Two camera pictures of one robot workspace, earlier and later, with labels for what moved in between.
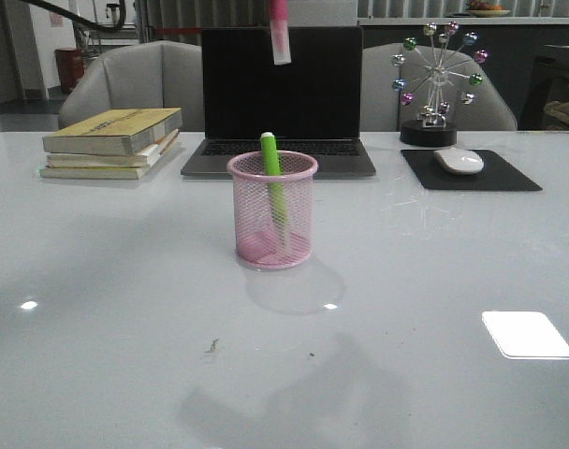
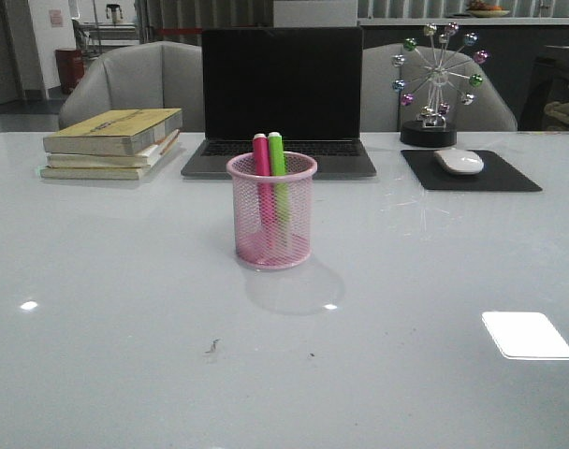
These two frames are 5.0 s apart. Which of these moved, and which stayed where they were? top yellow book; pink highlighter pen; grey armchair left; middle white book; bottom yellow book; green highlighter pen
Moved: green highlighter pen; pink highlighter pen
Stayed: grey armchair left; top yellow book; middle white book; bottom yellow book
